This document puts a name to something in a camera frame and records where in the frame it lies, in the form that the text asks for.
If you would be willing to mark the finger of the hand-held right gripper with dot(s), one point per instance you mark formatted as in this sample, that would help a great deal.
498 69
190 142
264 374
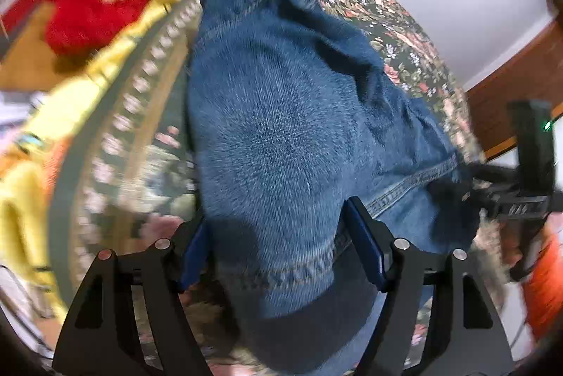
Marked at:
479 178

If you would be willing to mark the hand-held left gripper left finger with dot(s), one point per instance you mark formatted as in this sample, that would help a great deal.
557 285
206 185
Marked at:
195 257

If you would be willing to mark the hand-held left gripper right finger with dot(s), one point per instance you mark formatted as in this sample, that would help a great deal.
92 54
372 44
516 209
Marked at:
365 239

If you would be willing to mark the blue denim fleece-lined jacket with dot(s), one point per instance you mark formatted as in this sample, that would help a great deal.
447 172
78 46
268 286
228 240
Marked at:
286 116

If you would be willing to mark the person's right forearm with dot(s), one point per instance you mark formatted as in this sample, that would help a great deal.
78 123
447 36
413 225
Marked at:
545 288

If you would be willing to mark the person's right hand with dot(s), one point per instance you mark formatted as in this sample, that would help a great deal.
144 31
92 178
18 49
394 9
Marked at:
512 253

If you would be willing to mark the yellow cartoon printed blanket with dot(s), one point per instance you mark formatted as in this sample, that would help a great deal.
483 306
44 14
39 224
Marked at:
26 200

